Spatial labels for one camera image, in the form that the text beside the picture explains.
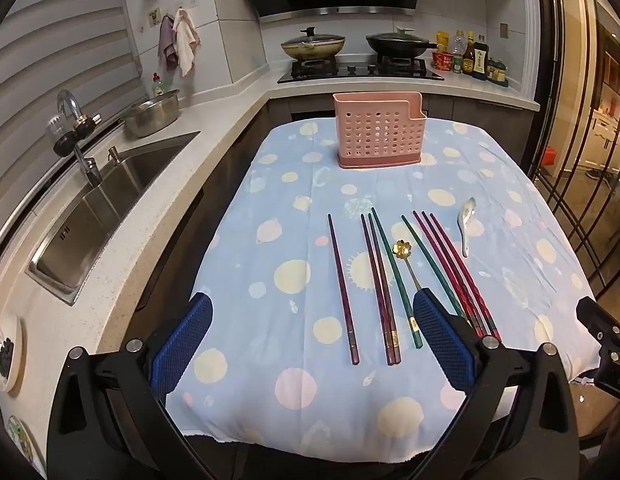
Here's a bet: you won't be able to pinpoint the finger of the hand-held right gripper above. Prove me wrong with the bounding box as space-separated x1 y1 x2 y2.
576 296 620 354

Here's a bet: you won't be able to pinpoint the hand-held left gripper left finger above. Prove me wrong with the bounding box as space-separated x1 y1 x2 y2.
46 291 226 480

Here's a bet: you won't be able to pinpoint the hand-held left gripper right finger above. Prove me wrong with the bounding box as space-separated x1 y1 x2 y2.
410 287 582 480

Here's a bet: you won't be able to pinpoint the green chopstick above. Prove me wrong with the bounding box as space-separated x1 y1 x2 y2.
371 207 423 350
401 214 468 318

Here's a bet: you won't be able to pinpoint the gold flower spoon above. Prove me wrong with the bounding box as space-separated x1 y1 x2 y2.
393 239 424 292

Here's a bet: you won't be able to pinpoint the white ceramic spoon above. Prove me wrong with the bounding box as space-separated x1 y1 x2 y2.
457 197 479 259

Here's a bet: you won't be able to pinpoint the pink perforated utensil holder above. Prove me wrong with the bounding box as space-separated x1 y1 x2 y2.
333 92 425 169

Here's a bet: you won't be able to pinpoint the white stone kitchen counter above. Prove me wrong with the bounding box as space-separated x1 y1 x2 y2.
0 62 541 480

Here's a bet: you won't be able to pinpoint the stainless steel sink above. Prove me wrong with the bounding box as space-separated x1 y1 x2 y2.
27 131 201 307

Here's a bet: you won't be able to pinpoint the blue printed tablecloth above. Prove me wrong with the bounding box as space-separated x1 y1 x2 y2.
167 119 598 461

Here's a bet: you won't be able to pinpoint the plate of dark berries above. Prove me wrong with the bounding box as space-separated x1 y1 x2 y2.
0 317 24 394

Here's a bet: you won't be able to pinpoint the patterned plate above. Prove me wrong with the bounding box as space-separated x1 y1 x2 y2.
6 414 38 468

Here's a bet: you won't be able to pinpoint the chrome faucet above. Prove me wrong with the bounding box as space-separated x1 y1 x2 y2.
55 89 104 188

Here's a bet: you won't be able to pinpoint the black grid glass door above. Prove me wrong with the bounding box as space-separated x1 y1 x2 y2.
532 0 620 286

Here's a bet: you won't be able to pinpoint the stainless steel bowl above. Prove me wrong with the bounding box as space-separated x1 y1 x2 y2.
121 89 182 138

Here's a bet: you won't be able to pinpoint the black round sink stoppers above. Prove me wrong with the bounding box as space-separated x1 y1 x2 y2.
53 114 102 157

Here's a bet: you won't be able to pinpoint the black gas stove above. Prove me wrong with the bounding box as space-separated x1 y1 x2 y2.
277 57 446 84

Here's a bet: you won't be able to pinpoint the dark sauce bottle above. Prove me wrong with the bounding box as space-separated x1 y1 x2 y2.
472 35 490 81

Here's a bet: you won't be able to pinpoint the soy sauce bottle yellow cap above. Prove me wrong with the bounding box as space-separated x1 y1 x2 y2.
462 30 477 76

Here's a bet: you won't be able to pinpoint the black wok with lid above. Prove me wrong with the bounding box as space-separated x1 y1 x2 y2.
365 27 439 60

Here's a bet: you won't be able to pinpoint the purple hanging towel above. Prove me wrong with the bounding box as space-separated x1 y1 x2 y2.
158 15 178 72

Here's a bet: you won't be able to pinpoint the white hanging towel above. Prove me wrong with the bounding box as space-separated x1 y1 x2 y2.
172 8 201 78

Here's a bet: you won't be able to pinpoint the white window blinds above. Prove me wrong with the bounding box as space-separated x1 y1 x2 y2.
0 0 158 246

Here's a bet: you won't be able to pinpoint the beige wok with lid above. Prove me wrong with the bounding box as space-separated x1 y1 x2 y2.
281 28 347 60

